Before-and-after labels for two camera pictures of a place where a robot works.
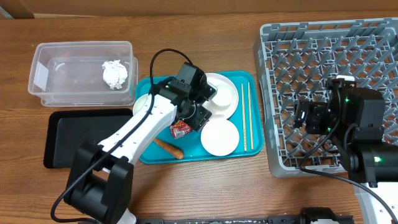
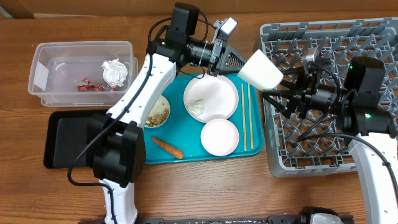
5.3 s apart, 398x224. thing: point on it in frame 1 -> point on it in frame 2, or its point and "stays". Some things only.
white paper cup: (225, 94) -> (260, 72)
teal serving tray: (248, 119) stays
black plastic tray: (67, 130) stays
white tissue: (114, 73) stays
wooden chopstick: (250, 114) stays
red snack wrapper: (179, 128) -> (90, 88)
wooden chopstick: (244, 118) stays
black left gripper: (200, 118) -> (227, 52)
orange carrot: (170, 149) stays
